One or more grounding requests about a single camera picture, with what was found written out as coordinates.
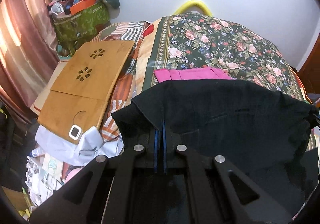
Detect yellow hoop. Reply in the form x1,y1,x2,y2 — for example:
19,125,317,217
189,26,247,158
174,0,213,17

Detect pink curtain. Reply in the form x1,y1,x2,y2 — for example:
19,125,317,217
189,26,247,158
1,0,59,123

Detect green patterned storage bag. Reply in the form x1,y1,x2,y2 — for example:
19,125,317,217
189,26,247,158
53,2,110,57

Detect white crumpled cloth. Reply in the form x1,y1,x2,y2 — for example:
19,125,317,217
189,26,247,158
35,125,124,167

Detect orange box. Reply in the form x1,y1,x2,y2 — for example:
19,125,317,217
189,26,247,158
70,0,97,15

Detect striped orange blanket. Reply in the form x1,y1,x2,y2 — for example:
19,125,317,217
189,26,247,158
93,21,150,142

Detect pink folded pants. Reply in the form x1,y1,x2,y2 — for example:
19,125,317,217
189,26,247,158
153,67,232,83

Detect wooden lap desk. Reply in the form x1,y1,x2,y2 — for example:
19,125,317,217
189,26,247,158
38,40,135,144

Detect black pants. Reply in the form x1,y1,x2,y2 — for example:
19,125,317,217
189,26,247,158
112,80,318,214

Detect floral green bedsheet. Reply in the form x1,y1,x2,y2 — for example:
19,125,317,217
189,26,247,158
136,12,306,101

